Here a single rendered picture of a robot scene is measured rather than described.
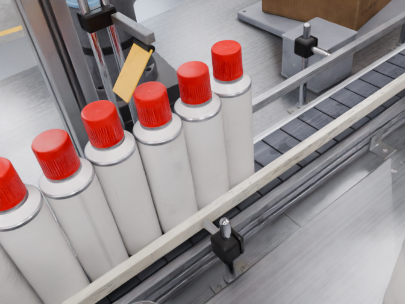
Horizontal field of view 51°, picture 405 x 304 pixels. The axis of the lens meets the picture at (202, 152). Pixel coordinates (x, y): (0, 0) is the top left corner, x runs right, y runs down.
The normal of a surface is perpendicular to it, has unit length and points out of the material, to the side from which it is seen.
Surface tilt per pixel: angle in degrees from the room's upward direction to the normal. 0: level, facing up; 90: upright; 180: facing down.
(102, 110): 3
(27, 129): 0
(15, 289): 90
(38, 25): 90
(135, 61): 48
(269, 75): 0
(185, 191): 90
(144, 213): 90
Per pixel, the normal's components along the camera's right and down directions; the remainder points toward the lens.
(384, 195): -0.11, -0.73
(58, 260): 0.87, 0.26
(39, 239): 0.71, 0.41
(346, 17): -0.66, 0.56
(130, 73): -0.66, -0.15
